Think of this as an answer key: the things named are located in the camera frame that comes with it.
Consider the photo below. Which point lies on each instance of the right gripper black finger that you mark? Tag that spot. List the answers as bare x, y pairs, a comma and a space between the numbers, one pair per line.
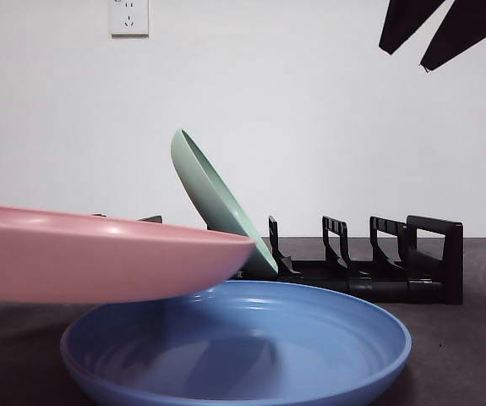
407, 21
466, 29

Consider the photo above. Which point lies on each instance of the green round plate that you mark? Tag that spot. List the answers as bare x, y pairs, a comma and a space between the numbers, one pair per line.
209, 190

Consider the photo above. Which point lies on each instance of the blue round plate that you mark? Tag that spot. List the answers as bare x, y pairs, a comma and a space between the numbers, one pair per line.
225, 359

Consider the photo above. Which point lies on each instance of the pink round plate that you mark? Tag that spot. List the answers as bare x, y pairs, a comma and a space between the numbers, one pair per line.
99, 262

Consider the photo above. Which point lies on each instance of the black plastic dish rack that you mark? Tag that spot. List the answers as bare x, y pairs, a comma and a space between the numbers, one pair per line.
454, 262

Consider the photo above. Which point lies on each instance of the white wall socket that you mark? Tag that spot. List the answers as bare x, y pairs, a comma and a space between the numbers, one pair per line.
129, 19

